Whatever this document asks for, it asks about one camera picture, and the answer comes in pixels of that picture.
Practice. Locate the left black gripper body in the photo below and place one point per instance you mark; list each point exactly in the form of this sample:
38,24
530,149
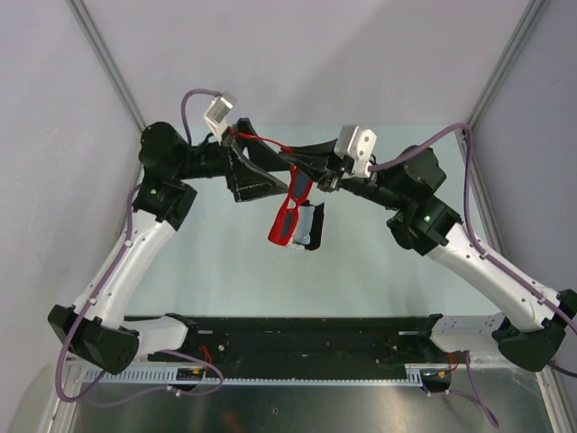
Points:
228,149

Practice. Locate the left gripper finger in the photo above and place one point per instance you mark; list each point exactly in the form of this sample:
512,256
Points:
259,152
263,184

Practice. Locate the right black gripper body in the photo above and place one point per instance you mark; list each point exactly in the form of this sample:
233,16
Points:
342,176

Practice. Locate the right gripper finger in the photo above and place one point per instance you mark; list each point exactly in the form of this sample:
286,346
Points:
313,155
317,171

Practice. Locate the white geometric glasses case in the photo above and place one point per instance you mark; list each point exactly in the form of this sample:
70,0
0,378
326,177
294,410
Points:
316,232

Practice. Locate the red sunglasses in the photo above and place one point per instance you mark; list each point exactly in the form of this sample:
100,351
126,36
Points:
286,221

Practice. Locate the blue cleaning cloth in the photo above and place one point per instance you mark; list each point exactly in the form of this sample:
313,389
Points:
303,229

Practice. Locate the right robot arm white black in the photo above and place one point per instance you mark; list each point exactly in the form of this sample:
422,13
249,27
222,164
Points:
532,319

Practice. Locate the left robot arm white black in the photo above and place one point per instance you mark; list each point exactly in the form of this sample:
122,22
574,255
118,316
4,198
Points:
94,327

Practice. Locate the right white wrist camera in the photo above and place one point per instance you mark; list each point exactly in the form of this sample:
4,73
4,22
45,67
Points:
354,146

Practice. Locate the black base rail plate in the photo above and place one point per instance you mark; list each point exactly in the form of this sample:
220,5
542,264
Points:
323,348

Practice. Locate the grey slotted cable duct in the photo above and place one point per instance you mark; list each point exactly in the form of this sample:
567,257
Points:
192,375

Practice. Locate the left aluminium frame post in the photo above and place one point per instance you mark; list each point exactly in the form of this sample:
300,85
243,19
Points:
95,39

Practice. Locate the aluminium frame post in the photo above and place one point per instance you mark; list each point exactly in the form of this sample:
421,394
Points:
95,39
507,59

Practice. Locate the right aluminium frame post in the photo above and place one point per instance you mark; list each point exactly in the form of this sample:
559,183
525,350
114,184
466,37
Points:
507,59

